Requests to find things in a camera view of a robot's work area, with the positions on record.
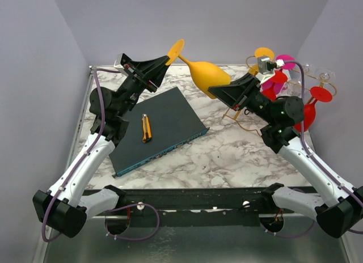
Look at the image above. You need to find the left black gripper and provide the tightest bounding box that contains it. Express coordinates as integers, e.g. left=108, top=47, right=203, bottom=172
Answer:
left=116, top=55, right=172, bottom=117

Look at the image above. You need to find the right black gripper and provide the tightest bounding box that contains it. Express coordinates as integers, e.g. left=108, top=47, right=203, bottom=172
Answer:
left=208, top=73, right=277, bottom=124

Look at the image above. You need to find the yellow plastic wine glass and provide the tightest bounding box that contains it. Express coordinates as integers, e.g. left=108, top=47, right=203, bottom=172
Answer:
left=166, top=39, right=231, bottom=99

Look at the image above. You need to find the red plastic wine glass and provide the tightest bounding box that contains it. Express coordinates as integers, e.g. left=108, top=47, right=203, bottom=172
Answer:
left=262, top=71, right=288, bottom=101

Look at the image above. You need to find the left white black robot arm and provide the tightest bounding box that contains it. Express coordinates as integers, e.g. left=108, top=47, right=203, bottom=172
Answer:
left=32, top=54, right=171, bottom=242

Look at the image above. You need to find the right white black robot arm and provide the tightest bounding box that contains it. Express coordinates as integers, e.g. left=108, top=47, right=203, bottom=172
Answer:
left=208, top=74, right=362, bottom=238

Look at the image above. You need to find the magenta plastic wine glass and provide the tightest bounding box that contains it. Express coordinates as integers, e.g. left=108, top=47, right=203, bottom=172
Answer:
left=262, top=54, right=296, bottom=95

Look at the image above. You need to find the clear wine glass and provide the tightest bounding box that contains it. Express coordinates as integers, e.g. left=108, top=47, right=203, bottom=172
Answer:
left=280, top=63, right=337, bottom=103

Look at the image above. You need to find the orange utility knife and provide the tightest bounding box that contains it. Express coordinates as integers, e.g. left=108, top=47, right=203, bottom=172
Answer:
left=142, top=114, right=152, bottom=143

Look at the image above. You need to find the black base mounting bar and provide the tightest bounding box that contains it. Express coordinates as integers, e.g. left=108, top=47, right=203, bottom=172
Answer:
left=56, top=185, right=332, bottom=227

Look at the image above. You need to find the gold wire glass rack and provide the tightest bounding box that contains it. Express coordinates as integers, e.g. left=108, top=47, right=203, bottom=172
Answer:
left=222, top=55, right=338, bottom=142

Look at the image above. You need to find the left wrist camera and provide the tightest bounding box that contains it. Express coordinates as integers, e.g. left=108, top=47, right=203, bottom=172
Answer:
left=113, top=53, right=134, bottom=75

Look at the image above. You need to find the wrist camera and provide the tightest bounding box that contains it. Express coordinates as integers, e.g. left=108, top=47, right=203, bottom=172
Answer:
left=255, top=56, right=285, bottom=85
left=113, top=53, right=134, bottom=75

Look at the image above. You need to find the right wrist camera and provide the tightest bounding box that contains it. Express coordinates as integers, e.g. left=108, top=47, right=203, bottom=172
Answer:
left=255, top=56, right=285, bottom=85

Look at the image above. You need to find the dark blue network switch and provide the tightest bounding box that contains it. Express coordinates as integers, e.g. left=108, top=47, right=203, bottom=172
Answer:
left=109, top=87, right=209, bottom=177

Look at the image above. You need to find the aluminium extrusion rail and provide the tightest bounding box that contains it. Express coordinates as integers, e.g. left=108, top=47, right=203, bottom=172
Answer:
left=93, top=213, right=130, bottom=220

